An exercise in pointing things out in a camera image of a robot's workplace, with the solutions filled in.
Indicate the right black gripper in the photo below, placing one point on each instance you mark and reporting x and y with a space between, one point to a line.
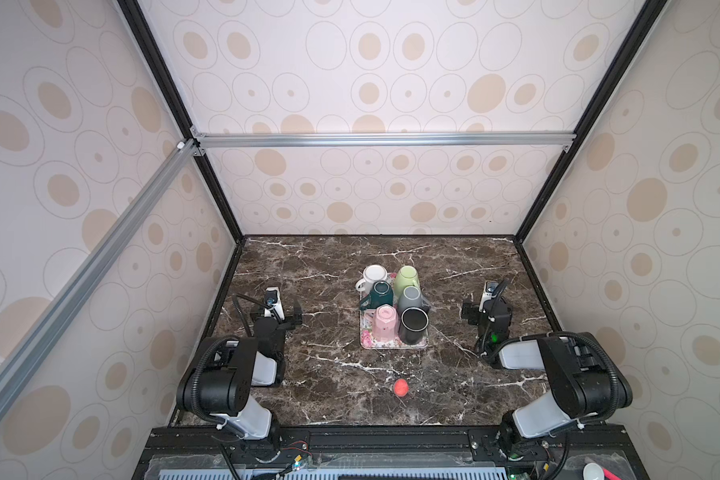
471 311

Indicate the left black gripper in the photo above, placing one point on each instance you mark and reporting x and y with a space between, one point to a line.
289 318

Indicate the black ceramic mug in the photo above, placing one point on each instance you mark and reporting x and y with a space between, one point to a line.
413 325

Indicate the grey ceramic mug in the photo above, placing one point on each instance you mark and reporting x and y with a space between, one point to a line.
412 297

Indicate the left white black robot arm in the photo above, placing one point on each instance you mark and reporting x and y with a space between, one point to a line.
216 386

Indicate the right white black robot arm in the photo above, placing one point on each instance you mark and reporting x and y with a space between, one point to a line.
585 385

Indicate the light green ceramic mug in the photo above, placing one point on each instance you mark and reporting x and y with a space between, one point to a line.
406 276

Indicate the pink ceramic mug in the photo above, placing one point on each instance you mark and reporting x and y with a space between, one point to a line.
385 324

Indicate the dark green ceramic mug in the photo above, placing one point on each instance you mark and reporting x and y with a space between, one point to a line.
381 294

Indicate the white ceramic mug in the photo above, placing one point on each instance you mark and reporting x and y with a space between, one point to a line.
371 274

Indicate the floral rectangular tray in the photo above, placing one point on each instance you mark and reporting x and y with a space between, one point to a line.
367 342

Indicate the small red toy fruit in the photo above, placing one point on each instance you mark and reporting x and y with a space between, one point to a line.
401 388

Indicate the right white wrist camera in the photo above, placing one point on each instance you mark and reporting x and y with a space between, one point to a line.
487 294

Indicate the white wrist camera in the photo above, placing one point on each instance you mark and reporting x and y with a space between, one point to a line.
487 294
273 304

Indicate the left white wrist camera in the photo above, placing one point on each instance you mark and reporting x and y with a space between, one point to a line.
273 304

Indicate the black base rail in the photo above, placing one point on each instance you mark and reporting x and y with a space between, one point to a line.
384 452

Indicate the horizontal aluminium frame bar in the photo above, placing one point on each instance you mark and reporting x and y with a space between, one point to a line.
415 139

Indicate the diagonal aluminium frame bar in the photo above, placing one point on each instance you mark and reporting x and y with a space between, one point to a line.
35 346

